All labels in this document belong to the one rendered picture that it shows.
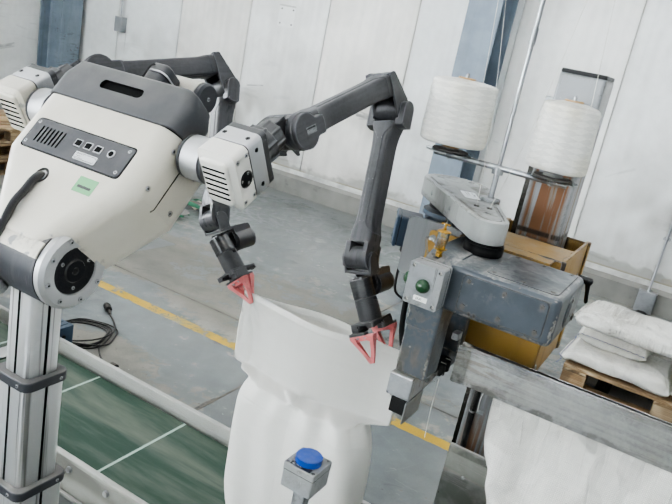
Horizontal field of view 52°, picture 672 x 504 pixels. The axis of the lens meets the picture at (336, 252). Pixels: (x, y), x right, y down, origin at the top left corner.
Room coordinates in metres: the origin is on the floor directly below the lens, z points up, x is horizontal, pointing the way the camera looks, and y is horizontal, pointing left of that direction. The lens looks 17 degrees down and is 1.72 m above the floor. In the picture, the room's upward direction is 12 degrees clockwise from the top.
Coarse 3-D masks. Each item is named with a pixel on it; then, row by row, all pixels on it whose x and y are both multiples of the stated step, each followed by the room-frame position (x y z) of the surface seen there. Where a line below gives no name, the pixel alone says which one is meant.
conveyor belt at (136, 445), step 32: (64, 384) 2.16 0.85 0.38; (96, 384) 2.21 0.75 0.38; (64, 416) 1.97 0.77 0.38; (96, 416) 2.01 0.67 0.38; (128, 416) 2.05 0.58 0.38; (160, 416) 2.09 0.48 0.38; (64, 448) 1.81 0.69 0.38; (96, 448) 1.84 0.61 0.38; (128, 448) 1.88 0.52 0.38; (160, 448) 1.91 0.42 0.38; (192, 448) 1.94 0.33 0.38; (224, 448) 1.98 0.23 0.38; (128, 480) 1.72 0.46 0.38; (160, 480) 1.75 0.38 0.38; (192, 480) 1.78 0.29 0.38
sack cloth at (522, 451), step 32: (512, 416) 1.42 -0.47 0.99; (512, 448) 1.39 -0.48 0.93; (544, 448) 1.37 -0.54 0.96; (576, 448) 1.35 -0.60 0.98; (608, 448) 1.32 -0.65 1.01; (512, 480) 1.37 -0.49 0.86; (544, 480) 1.34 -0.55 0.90; (576, 480) 1.32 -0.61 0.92; (608, 480) 1.30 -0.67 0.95; (640, 480) 1.28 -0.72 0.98
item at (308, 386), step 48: (240, 336) 1.76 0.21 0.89; (288, 336) 1.66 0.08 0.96; (336, 336) 1.60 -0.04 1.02; (288, 384) 1.64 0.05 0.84; (336, 384) 1.59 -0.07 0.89; (384, 384) 1.57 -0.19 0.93; (240, 432) 1.64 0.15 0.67; (288, 432) 1.57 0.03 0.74; (336, 432) 1.51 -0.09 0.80; (240, 480) 1.62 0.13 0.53; (336, 480) 1.50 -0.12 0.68
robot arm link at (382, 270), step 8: (368, 256) 1.58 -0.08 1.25; (376, 256) 1.60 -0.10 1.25; (344, 264) 1.62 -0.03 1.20; (368, 264) 1.58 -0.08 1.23; (376, 264) 1.59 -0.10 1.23; (352, 272) 1.60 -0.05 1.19; (360, 272) 1.59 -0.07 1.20; (368, 272) 1.58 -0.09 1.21; (376, 272) 1.59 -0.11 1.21; (384, 272) 1.65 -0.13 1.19; (384, 280) 1.63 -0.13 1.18; (392, 280) 1.66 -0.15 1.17; (384, 288) 1.63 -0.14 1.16
